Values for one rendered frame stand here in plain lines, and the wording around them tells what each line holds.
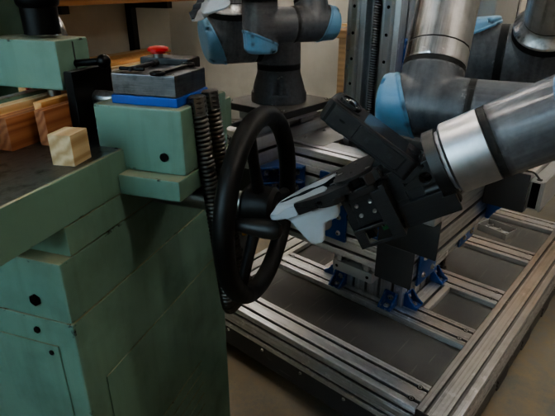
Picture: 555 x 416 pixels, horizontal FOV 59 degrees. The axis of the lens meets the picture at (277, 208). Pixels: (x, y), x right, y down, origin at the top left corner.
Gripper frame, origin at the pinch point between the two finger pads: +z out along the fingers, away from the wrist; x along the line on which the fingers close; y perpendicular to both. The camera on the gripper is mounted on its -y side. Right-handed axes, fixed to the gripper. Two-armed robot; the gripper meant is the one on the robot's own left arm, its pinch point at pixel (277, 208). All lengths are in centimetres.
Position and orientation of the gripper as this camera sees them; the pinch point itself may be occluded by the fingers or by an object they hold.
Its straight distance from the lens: 58.9
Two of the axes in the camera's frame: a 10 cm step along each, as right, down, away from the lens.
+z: -8.2, 3.4, 4.6
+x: 3.2, -3.9, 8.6
